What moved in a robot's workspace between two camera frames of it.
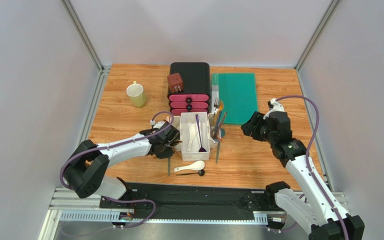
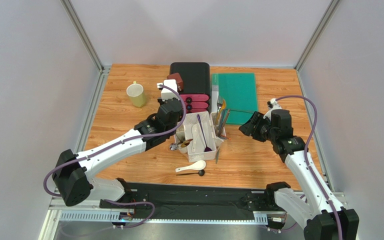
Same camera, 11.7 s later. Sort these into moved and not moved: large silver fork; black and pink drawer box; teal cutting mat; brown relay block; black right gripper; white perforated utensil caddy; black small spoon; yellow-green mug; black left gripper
Moved: black left gripper; large silver fork; white perforated utensil caddy
Not moved: teal cutting mat; black and pink drawer box; black right gripper; yellow-green mug; brown relay block; black small spoon
